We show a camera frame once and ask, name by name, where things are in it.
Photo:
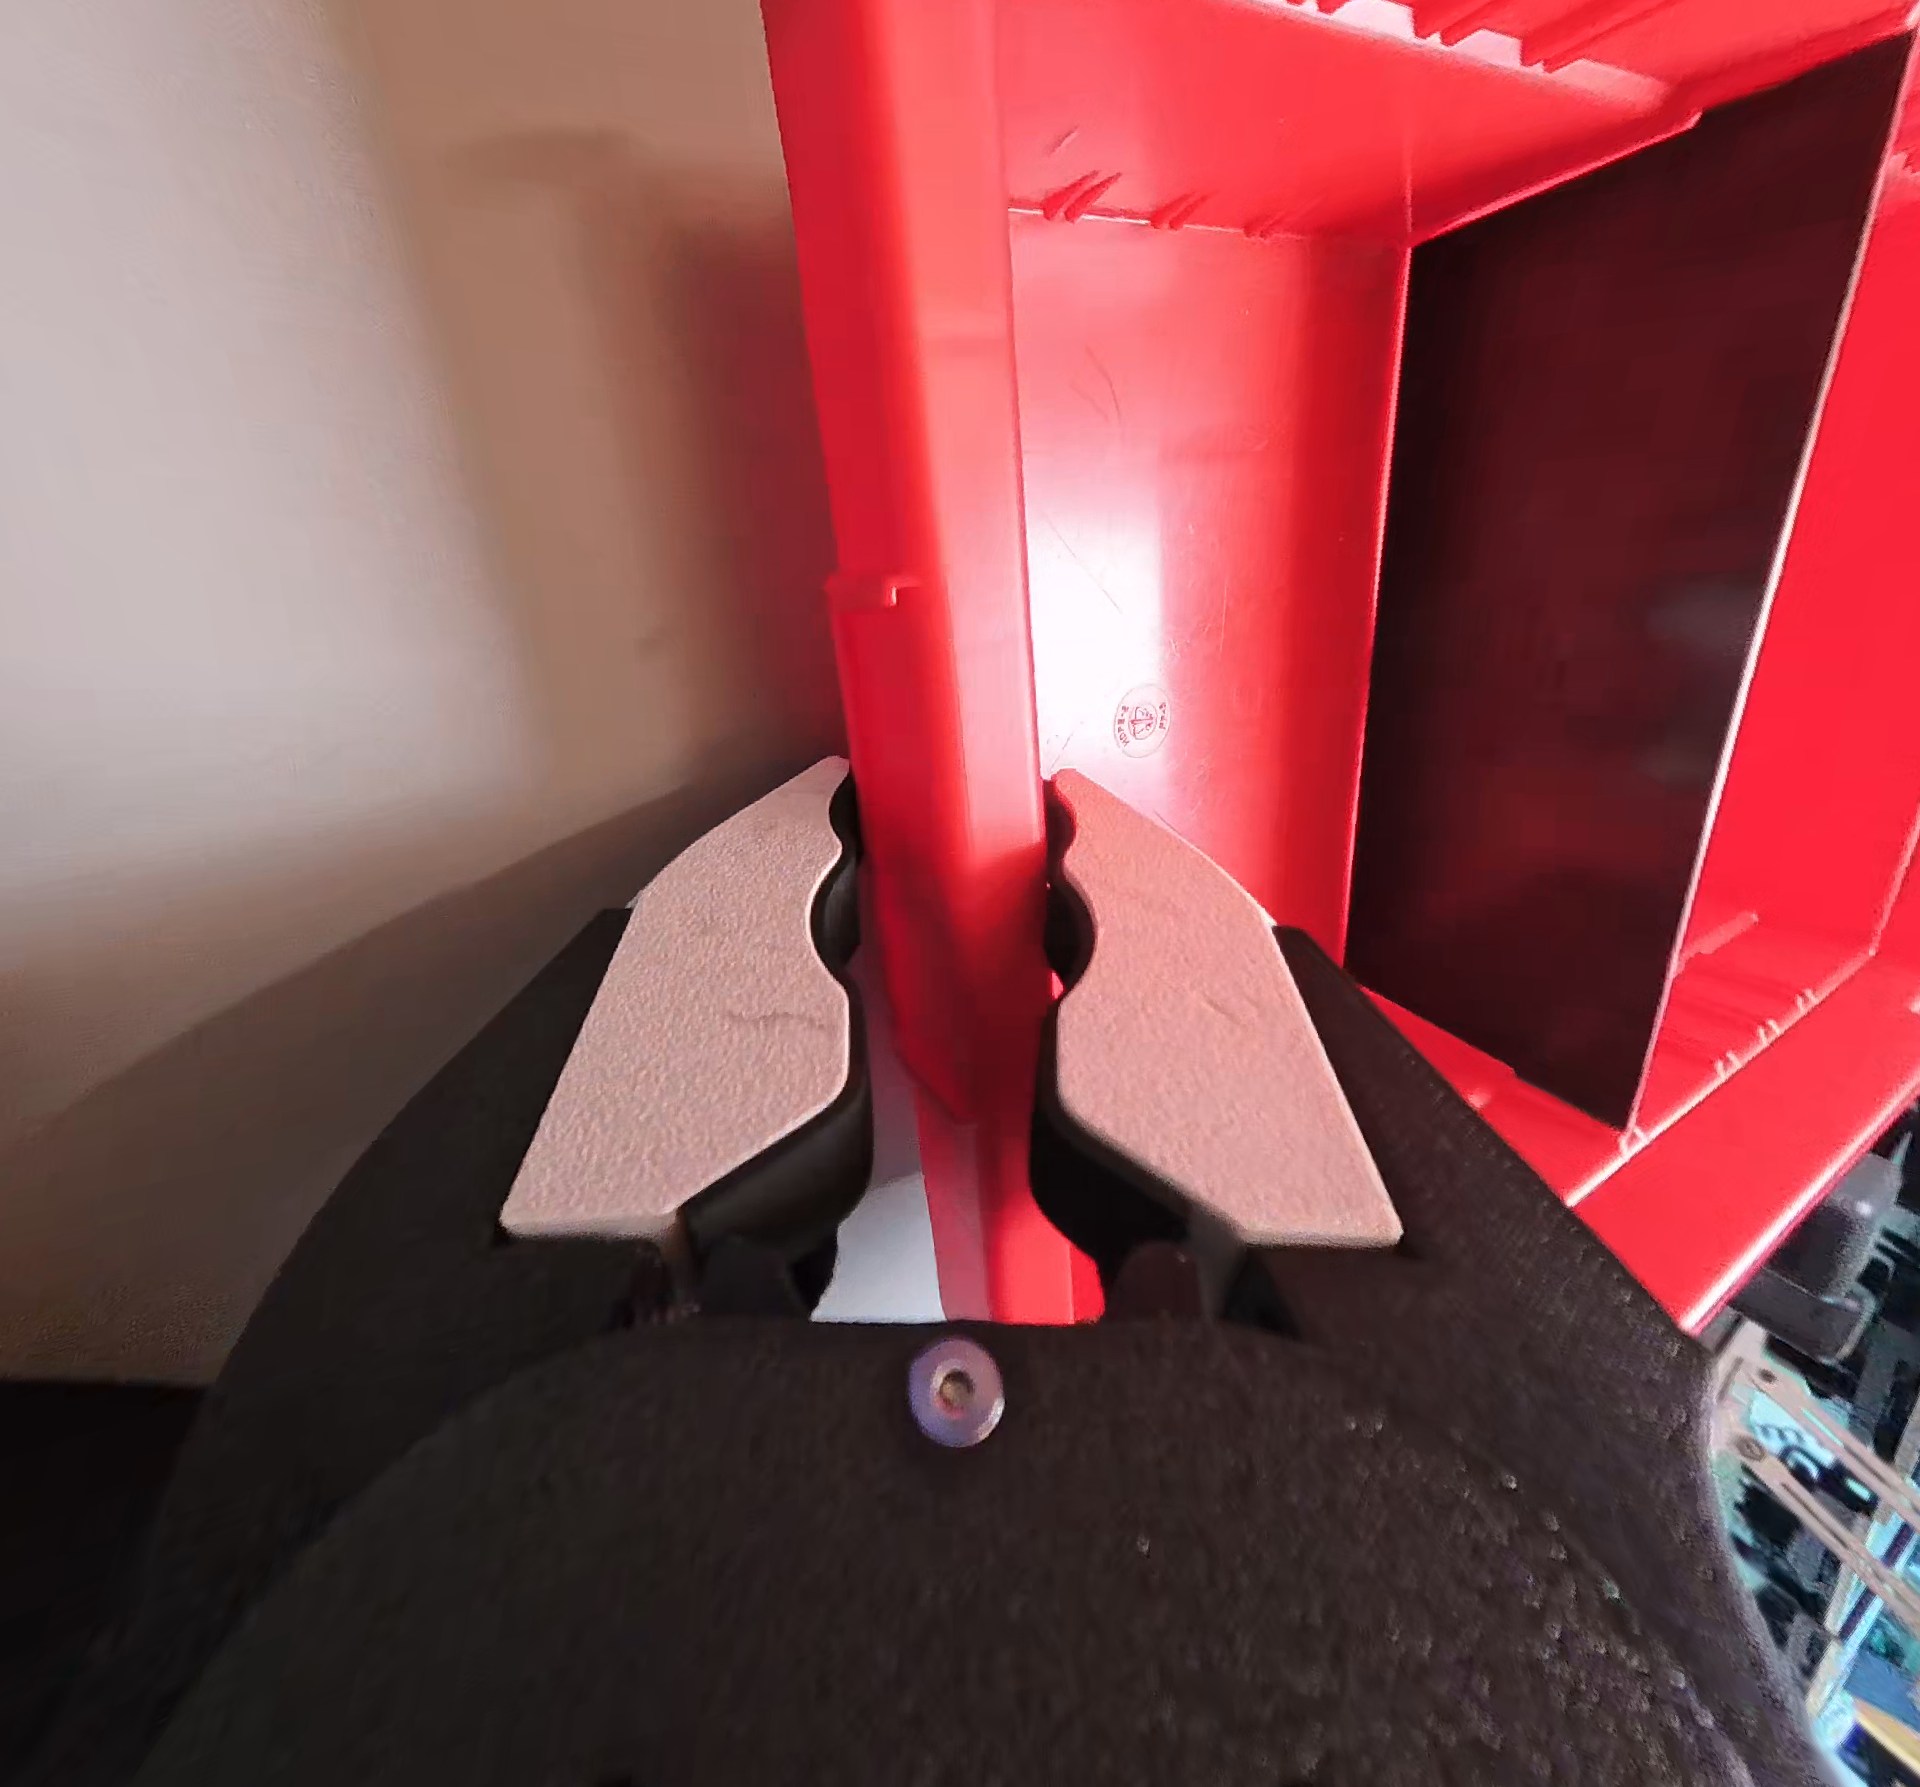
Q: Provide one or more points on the red storage bin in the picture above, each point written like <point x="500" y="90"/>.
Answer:
<point x="1200" y="468"/>

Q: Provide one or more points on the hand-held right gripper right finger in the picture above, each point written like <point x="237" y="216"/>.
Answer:
<point x="1200" y="1066"/>

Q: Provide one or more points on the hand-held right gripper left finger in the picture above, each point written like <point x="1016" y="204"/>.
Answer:
<point x="689" y="1053"/>

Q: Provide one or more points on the black bin divider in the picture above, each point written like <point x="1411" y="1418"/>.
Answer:
<point x="1574" y="618"/>

